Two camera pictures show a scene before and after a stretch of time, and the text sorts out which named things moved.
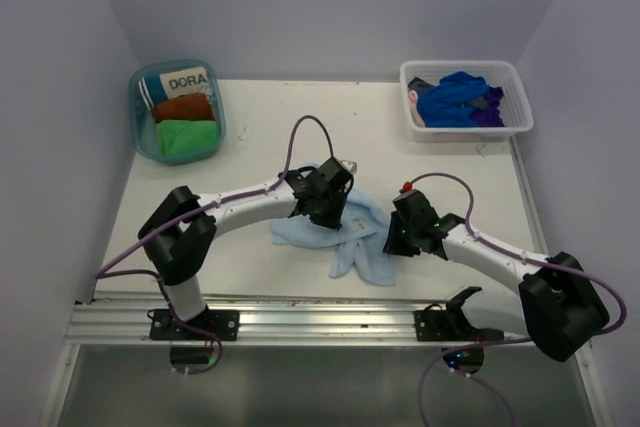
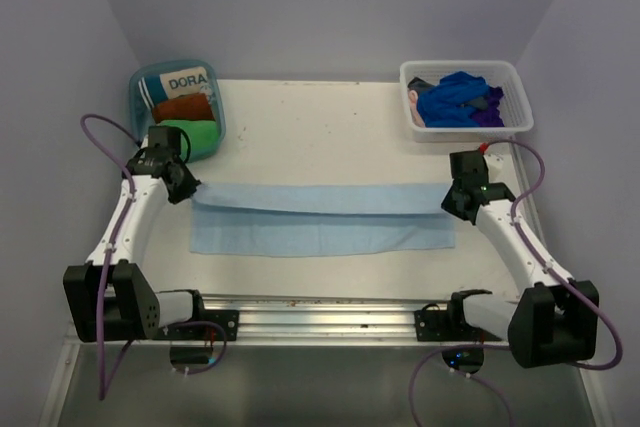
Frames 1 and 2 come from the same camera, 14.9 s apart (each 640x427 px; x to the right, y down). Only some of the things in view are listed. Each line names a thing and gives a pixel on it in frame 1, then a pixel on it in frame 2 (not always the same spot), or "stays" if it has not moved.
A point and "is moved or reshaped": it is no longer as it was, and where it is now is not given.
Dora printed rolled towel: (164, 86) stays
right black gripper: (392, 245) -> (449, 206)
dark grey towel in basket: (417, 84) stays
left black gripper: (332, 221) -> (187, 189)
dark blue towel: (441, 105) stays
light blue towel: (360, 240) is moved or reshaped
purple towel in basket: (491, 116) stays
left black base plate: (222, 322) stays
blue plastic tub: (178, 110) stays
